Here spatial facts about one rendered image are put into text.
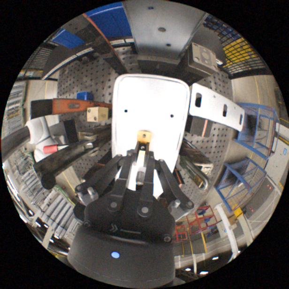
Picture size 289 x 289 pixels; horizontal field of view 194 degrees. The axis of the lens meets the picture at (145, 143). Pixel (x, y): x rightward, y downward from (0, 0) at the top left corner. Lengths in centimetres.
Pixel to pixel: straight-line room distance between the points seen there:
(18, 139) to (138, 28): 65
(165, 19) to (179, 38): 6
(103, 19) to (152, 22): 14
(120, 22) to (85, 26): 9
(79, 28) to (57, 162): 29
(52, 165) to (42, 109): 10
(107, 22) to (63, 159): 35
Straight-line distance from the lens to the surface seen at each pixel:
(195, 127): 30
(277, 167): 797
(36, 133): 70
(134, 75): 27
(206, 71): 28
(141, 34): 23
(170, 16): 20
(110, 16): 30
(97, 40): 30
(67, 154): 21
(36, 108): 16
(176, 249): 801
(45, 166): 18
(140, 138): 22
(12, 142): 62
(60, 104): 19
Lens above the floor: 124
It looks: 69 degrees down
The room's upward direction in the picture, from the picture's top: 173 degrees counter-clockwise
